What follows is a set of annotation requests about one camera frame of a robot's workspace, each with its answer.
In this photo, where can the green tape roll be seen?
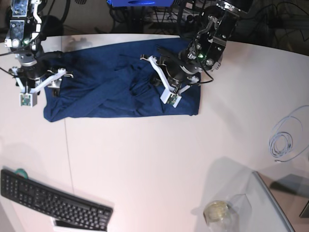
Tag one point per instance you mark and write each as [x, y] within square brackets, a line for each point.
[22, 173]

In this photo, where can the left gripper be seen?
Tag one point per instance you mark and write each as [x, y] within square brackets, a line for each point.
[172, 64]

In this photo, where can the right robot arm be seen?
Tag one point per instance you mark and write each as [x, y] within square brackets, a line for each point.
[28, 28]

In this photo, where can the clear glass jar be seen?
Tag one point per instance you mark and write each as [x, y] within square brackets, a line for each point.
[218, 218]

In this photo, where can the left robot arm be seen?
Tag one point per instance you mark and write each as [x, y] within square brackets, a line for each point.
[215, 25]

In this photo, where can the blue box with hole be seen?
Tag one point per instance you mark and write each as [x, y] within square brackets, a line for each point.
[129, 3]

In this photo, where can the dark blue t-shirt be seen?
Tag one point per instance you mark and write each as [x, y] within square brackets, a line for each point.
[111, 81]

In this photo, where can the black computer keyboard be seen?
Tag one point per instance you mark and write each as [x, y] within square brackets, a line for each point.
[67, 208]

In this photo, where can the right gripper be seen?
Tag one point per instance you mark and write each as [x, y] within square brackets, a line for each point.
[33, 68]

